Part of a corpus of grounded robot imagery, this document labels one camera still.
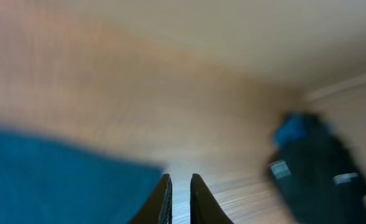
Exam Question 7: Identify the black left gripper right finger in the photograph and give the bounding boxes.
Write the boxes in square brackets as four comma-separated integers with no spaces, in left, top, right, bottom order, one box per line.
[190,174,233,224]

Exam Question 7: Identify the black garment pile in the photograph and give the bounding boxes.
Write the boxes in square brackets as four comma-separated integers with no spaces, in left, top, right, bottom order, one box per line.
[267,112,366,224]

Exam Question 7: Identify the blue garment under pile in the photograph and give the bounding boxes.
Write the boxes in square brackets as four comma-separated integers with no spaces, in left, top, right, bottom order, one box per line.
[272,113,308,147]

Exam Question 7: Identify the navy blue shorts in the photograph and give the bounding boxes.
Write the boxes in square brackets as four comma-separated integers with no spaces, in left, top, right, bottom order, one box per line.
[0,130,162,224]

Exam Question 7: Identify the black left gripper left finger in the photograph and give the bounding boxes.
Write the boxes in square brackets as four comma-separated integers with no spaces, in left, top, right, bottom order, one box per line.
[128,174,173,224]

